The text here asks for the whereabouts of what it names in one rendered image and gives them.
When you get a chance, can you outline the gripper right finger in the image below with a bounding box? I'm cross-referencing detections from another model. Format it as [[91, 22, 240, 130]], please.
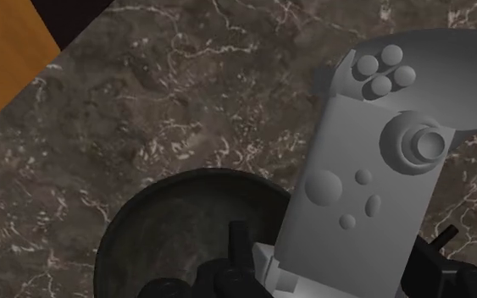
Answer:
[[398, 224, 477, 298]]

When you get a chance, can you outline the grey game controller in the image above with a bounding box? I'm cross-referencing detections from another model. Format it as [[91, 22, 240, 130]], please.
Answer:
[[252, 27, 477, 298]]

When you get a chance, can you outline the dark round bowl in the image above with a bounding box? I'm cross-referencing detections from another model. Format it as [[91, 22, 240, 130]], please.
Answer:
[[93, 167, 294, 298]]

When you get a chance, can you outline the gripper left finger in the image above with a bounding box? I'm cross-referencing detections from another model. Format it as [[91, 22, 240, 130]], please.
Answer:
[[136, 220, 273, 298]]

